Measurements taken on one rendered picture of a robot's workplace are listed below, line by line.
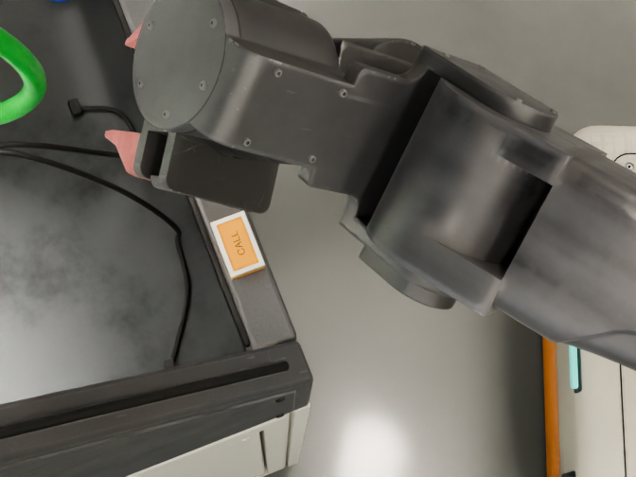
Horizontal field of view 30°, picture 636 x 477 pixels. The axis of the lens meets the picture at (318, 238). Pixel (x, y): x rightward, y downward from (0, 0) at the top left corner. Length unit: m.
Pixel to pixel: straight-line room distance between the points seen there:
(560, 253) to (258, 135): 0.12
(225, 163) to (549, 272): 0.20
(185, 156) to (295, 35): 0.12
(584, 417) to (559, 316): 1.29
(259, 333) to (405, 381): 0.98
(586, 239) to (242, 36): 0.14
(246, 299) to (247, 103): 0.57
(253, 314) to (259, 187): 0.41
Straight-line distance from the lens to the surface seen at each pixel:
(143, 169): 0.57
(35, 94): 0.76
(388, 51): 0.49
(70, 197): 1.15
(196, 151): 0.56
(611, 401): 1.71
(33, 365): 1.12
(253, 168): 0.58
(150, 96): 0.46
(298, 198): 2.00
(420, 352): 1.95
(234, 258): 0.98
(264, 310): 0.98
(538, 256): 0.43
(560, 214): 0.42
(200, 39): 0.44
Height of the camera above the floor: 1.91
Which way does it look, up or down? 75 degrees down
